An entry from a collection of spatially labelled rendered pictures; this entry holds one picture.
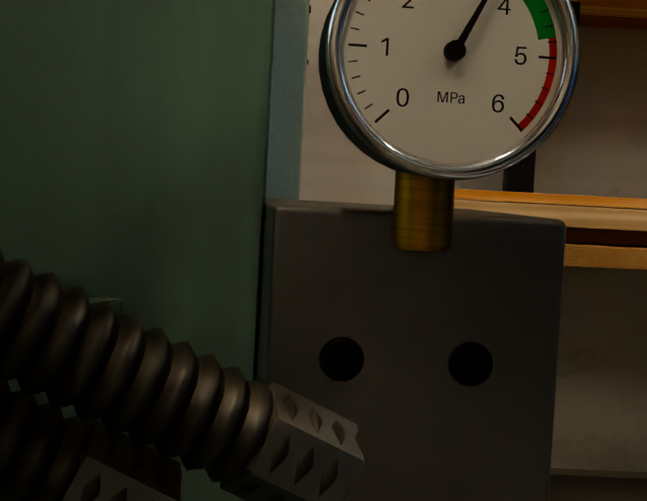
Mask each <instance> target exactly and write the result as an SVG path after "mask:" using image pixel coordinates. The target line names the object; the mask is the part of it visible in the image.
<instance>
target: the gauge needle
mask: <svg viewBox="0 0 647 501"><path fill-rule="evenodd" d="M486 2H487V0H481V2H480V4H479V5H478V7H477V9H476V10H475V12H474V14H473V15H472V17H471V18H470V20H469V22H468V23H467V25H466V27H465V28H464V30H463V32H462V33H461V35H460V37H459V38H458V40H453V41H451V42H449V43H447V44H446V45H445V47H444V50H443V54H444V56H445V57H446V58H447V59H448V60H449V61H451V62H457V61H459V60H461V59H462V58H463V57H464V56H465V54H466V47H465V45H464V44H465V42H466V40H467V38H468V36H469V34H470V32H471V30H472V28H473V27H474V25H475V23H476V21H477V19H478V17H479V15H480V13H481V12H482V10H483V8H484V6H485V4H486Z"/></svg>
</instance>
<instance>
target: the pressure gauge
mask: <svg viewBox="0 0 647 501"><path fill-rule="evenodd" d="M480 2H481V0H334V2H333V4H332V7H331V9H330V11H329V13H328V15H327V17H326V20H325V23H324V27H323V30H322V34H321V39H320V46H319V75H320V81H321V86H322V90H323V93H324V96H325V99H326V102H327V105H328V108H329V109H330V111H331V113H332V115H333V117H334V119H335V121H336V123H337V124H338V126H339V127H340V128H341V130H342V131H343V132H344V133H345V135H346V136H347V137H348V139H349V140H350V141H351V142H352V143H354V144H355V145H356V146H357V147H358V148H359V149H360V150H361V151H362V152H363V153H365V154H366V155H368V156H369V157H371V158H372V159H373V160H375V161H376V162H378V163H380V164H382V165H384V166H387V167H389V168H391V169H393V170H396V182H395V199H394V223H393V241H392V245H395V246H396V249H399V250H408V251H447V249H450V248H451V243H452V226H453V209H454V192H455V180H469V179H476V178H481V177H485V176H489V175H492V174H495V173H497V172H500V171H503V170H505V169H507V168H509V167H511V166H513V165H515V164H517V163H518V162H520V161H521V160H523V159H524V158H526V157H527V156H529V155H530V154H531V153H532V152H534V151H535V150H536V149H537V148H538V147H539V146H540V145H541V144H542V143H543V142H544V141H545V140H546V139H547V138H548V137H549V136H550V135H551V133H552V132H553V131H554V130H555V128H556V127H557V126H558V124H559V122H560V121H561V119H562V118H563V116H564V114H565V112H566V109H567V107H568V105H569V103H570V100H571V98H572V95H573V92H574V89H575V85H576V81H577V76H578V70H579V62H580V40H579V30H578V25H577V20H576V17H575V13H574V10H573V7H572V4H571V2H570V0H487V2H486V4H485V6H484V8H483V10H482V12H481V13H480V15H479V17H478V19H477V21H476V23H475V25H474V27H473V28H472V30H471V32H470V34H469V36H468V38H467V40H466V42H465V44H464V45H465V47H466V54H465V56H464V57H463V58H462V59H461V60H459V61H457V62H451V61H449V60H448V59H447V58H446V57H445V56H444V54H443V50H444V47H445V45H446V44H447V43H449V42H451V41H453V40H458V38H459V37H460V35H461V33H462V32H463V30H464V28H465V27H466V25H467V23H468V22H469V20H470V18H471V17H472V15H473V14H474V12H475V10H476V9H477V7H478V5H479V4H480Z"/></svg>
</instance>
